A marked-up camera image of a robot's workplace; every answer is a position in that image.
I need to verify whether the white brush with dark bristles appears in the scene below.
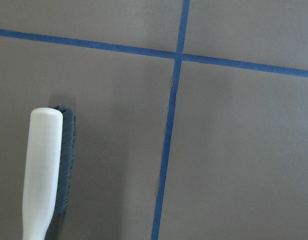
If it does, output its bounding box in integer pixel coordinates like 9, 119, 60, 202
22, 105, 75, 240

